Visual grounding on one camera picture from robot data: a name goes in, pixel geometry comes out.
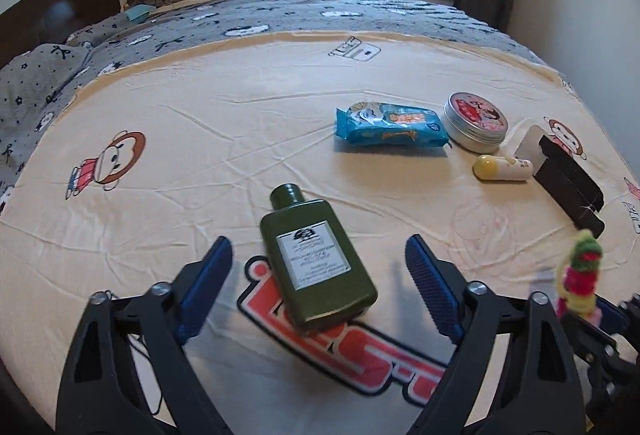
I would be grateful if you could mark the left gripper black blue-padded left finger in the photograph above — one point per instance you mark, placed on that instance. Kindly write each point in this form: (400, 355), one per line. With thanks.
(126, 371)

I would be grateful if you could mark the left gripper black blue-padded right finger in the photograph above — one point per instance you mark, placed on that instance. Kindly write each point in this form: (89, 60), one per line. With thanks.
(512, 370)

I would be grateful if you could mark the pink green knitted toy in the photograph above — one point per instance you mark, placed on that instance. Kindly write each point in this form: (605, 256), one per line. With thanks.
(576, 279)

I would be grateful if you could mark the dark green bottle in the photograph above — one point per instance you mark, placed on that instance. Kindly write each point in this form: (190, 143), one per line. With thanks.
(320, 276)

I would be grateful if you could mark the black white box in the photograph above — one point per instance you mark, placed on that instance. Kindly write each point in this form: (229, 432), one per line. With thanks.
(568, 184)

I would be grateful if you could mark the small yellow white tube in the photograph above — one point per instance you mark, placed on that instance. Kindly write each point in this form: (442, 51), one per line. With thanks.
(502, 168)

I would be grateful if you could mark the round silver tin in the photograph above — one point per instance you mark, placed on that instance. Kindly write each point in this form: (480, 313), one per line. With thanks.
(474, 123)

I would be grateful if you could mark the blue wet wipes pack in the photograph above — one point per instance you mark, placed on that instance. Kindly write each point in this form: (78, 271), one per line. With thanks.
(376, 124)

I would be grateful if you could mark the cream printed bed sheet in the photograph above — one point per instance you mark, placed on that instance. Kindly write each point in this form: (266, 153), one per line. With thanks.
(303, 150)

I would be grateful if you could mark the grey patterned blanket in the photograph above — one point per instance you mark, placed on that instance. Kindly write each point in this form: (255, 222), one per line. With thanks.
(38, 84)

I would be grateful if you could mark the dark wooden headboard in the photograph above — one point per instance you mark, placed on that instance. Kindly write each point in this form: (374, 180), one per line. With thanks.
(30, 23)

